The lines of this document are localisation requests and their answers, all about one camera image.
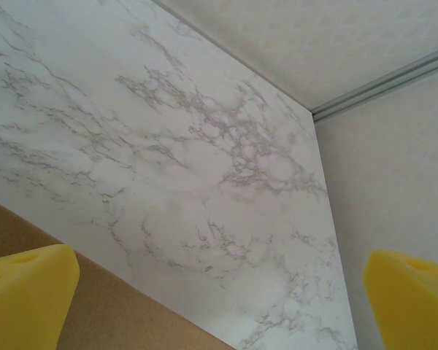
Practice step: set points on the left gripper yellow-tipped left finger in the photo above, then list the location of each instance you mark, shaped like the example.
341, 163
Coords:
29, 299

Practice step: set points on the brown cardboard box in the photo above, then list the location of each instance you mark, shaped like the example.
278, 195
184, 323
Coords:
113, 310

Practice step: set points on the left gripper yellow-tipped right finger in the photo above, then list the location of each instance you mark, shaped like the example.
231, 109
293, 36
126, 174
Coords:
412, 302

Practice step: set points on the aluminium frame post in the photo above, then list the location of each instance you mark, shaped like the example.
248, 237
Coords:
387, 82

